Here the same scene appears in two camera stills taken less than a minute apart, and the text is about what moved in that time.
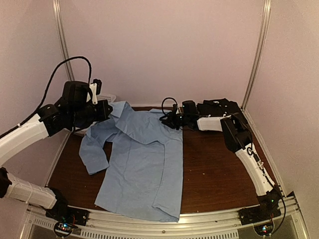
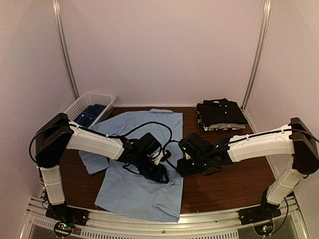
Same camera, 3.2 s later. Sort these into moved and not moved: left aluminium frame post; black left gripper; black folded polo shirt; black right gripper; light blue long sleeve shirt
Moved: black left gripper; black right gripper
Not moved: light blue long sleeve shirt; left aluminium frame post; black folded polo shirt
